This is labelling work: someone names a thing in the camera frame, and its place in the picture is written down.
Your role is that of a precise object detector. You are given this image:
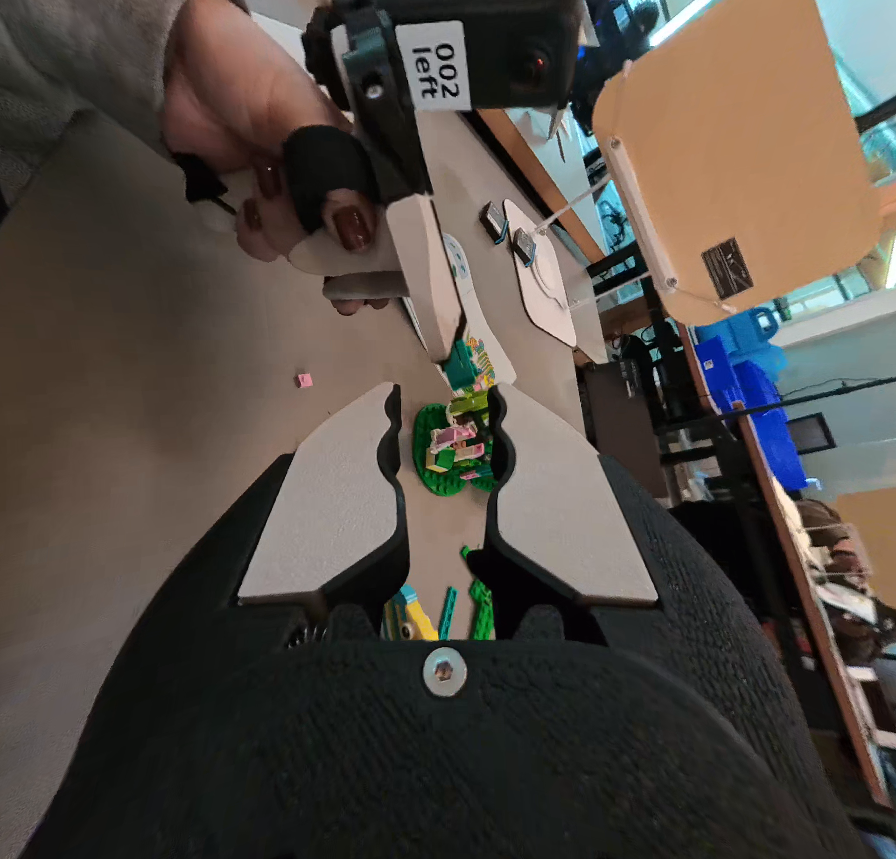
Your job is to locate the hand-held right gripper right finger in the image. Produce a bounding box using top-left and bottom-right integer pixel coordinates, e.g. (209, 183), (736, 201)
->
(465, 383), (659, 625)

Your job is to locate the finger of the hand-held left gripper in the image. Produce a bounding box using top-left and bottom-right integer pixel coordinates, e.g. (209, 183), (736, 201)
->
(386, 195), (466, 365)

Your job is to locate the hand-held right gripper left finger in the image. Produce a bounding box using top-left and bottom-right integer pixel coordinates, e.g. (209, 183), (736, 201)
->
(238, 381), (412, 618)

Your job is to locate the teal toy brick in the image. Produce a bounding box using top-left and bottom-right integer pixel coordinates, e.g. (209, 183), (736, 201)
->
(447, 341), (482, 392)

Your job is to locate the person's left forearm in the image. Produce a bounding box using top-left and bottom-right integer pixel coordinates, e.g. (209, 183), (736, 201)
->
(0, 0), (249, 195)

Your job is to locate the grey desk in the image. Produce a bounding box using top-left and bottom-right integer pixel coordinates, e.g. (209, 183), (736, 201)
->
(0, 5), (610, 859)

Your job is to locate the white desk lamp wooden head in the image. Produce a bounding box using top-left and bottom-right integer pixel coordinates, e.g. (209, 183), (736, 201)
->
(503, 0), (884, 350)

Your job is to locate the wooden background desk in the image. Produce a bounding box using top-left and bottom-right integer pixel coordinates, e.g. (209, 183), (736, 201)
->
(672, 327), (896, 811)

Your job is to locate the person's left hand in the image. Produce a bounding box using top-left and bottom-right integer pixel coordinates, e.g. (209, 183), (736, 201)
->
(162, 0), (393, 317)

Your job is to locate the brick instruction booklet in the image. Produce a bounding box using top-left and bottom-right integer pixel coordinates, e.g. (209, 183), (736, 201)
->
(402, 232), (519, 392)

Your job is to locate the pile of colourful bricks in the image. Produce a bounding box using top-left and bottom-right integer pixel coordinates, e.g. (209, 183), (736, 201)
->
(439, 542), (496, 641)

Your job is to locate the green lego flower model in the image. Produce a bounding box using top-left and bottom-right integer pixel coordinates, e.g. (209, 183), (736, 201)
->
(412, 385), (502, 497)

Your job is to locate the blue storage bin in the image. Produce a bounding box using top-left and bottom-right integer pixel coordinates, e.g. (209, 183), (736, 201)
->
(693, 308), (812, 493)

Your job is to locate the black monitor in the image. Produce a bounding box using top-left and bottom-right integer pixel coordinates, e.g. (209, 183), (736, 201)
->
(784, 414), (838, 455)

